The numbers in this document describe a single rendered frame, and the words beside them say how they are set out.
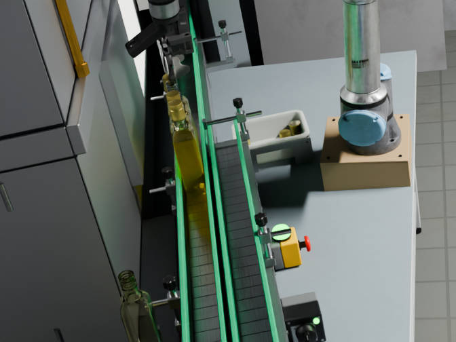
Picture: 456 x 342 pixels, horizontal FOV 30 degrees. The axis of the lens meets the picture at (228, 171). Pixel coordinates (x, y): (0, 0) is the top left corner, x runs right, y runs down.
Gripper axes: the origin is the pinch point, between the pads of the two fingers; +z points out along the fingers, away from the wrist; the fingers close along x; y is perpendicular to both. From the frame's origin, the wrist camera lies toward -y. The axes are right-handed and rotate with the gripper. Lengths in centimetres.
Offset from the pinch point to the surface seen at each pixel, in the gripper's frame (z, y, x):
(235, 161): 22.2, 11.7, -14.2
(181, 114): -5.6, -1.9, -23.1
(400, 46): 132, 148, 160
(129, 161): 3.1, -17.0, -24.7
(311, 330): 15, 8, -80
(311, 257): 27, 20, -50
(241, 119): 16.9, 17.5, -3.7
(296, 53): 137, 98, 185
